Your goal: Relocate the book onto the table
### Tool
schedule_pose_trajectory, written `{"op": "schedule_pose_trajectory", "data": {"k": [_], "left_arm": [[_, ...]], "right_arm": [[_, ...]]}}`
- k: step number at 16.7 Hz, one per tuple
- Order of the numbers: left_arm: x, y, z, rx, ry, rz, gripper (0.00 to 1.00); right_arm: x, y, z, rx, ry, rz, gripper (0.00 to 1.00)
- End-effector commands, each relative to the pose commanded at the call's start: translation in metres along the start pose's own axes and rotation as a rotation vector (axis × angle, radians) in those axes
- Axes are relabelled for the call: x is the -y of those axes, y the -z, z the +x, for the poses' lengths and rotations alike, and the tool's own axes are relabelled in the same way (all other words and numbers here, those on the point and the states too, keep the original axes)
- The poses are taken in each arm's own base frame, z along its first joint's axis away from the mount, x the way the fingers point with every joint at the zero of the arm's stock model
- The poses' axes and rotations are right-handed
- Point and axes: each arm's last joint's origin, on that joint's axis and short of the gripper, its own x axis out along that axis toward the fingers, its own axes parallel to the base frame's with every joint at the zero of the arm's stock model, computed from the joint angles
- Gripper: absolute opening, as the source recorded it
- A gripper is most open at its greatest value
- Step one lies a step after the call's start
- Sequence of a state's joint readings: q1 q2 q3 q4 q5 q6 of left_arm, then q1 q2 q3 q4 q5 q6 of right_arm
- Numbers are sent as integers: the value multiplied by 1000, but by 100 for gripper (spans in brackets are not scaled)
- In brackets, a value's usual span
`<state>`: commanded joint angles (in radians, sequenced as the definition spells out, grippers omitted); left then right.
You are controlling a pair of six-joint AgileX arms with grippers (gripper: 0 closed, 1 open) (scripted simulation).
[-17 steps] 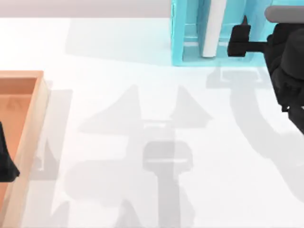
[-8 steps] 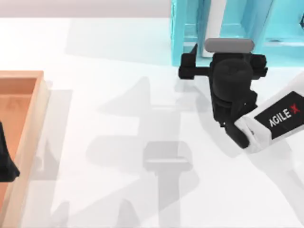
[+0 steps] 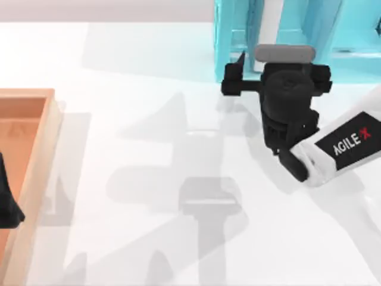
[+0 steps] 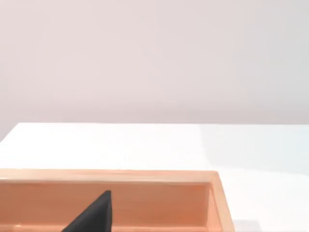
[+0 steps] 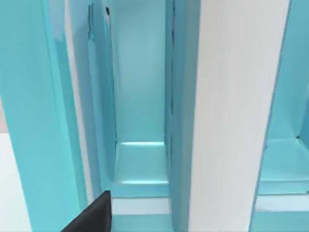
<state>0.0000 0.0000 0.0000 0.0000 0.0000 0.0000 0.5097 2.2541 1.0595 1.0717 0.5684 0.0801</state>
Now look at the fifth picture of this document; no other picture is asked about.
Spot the light blue rack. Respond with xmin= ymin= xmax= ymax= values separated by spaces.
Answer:
xmin=0 ymin=0 xmax=309 ymax=232

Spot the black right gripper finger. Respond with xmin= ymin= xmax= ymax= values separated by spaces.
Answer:
xmin=60 ymin=190 xmax=112 ymax=232

